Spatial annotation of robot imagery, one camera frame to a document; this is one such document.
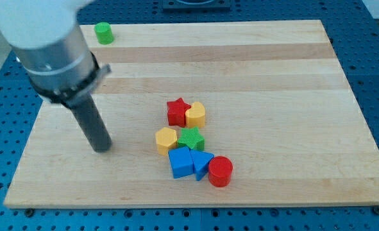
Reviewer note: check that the green cylinder block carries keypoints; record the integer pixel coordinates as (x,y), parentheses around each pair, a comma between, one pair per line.
(104,33)

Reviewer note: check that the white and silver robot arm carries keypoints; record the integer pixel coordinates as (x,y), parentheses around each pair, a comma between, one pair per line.
(48,41)

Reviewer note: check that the red cylinder block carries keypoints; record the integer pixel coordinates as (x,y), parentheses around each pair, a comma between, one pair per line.
(220,170)

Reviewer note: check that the blue cube block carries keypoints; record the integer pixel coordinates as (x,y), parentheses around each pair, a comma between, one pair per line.
(181,162)

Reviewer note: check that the green star block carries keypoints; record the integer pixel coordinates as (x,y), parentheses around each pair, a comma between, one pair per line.
(191,138)

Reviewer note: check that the light wooden board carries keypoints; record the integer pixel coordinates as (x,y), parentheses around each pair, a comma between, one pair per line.
(278,105)

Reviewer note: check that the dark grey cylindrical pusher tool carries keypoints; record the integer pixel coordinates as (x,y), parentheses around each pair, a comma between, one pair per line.
(92,125)

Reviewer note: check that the yellow hexagon block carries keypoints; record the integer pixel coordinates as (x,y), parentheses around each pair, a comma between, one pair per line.
(166,140)

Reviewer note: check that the yellow heart block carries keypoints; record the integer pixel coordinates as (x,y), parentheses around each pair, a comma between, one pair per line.
(195,115)

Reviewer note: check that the red star block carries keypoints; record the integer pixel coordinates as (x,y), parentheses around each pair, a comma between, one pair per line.
(176,112)

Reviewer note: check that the blue triangle block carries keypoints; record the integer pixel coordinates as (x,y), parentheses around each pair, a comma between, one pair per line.
(201,161)

